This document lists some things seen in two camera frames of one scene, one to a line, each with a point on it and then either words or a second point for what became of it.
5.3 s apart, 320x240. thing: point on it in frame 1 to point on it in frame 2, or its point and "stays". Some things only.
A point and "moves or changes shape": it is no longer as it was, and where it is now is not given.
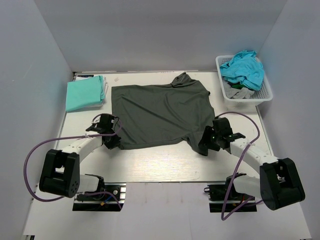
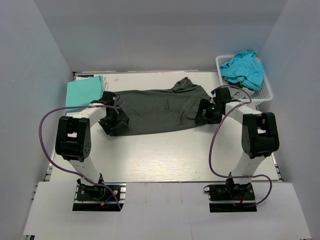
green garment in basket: (238, 86) stays
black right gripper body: (211, 139) to (212, 113)
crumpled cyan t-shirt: (244, 67) stays
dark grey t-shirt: (151, 116) moves or changes shape
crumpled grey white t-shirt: (243, 93) stays
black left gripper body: (114, 141) to (112, 121)
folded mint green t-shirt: (84, 93) stays
